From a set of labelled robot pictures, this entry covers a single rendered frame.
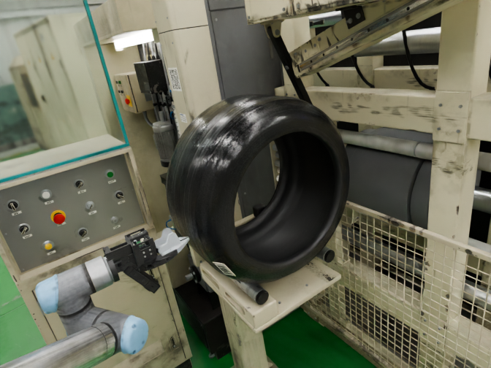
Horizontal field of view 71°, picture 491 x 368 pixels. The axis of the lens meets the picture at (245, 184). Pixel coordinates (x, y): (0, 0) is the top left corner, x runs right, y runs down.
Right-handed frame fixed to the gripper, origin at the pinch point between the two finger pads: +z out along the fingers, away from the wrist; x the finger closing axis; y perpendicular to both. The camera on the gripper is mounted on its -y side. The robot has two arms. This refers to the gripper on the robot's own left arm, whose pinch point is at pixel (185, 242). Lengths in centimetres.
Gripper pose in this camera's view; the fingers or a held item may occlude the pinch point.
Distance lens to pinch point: 96.7
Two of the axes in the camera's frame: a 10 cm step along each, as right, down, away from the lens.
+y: -1.5, -9.1, -3.9
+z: 8.2, -3.4, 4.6
